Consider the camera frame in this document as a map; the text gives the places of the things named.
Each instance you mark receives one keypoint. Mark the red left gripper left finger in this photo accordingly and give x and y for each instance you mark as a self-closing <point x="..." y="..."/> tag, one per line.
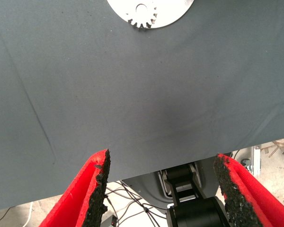
<point x="71" y="208"/>

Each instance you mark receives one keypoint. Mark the small steel gear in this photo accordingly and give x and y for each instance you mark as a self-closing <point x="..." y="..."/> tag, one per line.
<point x="142" y="19"/>

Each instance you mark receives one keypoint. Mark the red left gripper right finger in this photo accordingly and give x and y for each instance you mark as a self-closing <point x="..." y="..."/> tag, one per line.
<point x="255" y="203"/>

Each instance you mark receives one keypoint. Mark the small black box red light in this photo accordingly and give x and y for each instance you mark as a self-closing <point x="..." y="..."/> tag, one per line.
<point x="112" y="222"/>

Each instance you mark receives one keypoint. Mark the black jointed robot torso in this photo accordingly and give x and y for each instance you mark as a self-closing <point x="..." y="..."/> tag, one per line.
<point x="196" y="212"/>

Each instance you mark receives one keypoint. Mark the light wooden stick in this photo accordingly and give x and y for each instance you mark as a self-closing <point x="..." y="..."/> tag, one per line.
<point x="280" y="143"/>

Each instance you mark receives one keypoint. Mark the grey robot base cover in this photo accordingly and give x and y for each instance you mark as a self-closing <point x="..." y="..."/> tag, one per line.
<point x="144" y="189"/>

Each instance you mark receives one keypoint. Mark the aluminium frame post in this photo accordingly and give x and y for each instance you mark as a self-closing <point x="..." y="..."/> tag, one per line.
<point x="256" y="160"/>

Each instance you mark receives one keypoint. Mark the dark grey table cloth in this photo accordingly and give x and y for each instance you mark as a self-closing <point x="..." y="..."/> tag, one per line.
<point x="132" y="94"/>

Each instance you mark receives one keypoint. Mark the round metal plate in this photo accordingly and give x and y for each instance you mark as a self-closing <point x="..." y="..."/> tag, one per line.
<point x="172" y="14"/>

